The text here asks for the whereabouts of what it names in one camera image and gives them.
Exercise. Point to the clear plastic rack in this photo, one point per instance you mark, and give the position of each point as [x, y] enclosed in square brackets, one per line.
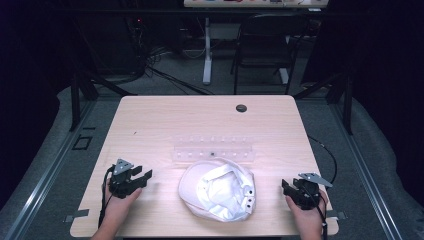
[213, 150]

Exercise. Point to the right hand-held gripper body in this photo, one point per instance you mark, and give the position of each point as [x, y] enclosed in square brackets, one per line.
[308, 192]

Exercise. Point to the grey aluminium floor rail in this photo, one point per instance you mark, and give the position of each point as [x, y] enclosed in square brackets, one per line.
[365, 170]
[46, 170]

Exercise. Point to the grey metal table bracket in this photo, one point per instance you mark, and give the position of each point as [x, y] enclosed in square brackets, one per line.
[336, 215]
[76, 215]

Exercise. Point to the light wooden desk top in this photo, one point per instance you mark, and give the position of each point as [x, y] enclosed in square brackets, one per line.
[256, 3]

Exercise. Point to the person's right hand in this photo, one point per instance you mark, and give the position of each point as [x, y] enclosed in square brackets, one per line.
[308, 218]

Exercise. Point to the black metal frame stand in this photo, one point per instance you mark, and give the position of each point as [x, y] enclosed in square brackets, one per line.
[78, 96]
[340, 96]

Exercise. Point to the white cap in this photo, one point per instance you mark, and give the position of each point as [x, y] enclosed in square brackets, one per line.
[218, 190]

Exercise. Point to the person's left hand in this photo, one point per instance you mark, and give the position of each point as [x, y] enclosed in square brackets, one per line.
[120, 208]

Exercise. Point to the black chair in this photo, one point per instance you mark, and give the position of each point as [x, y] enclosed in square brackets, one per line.
[265, 50]

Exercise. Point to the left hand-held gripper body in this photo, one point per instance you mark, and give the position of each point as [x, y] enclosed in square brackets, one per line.
[120, 181]

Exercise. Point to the white desk leg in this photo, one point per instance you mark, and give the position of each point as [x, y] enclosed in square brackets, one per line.
[207, 53]

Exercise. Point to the black table grommet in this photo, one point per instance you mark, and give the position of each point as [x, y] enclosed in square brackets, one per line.
[241, 108]

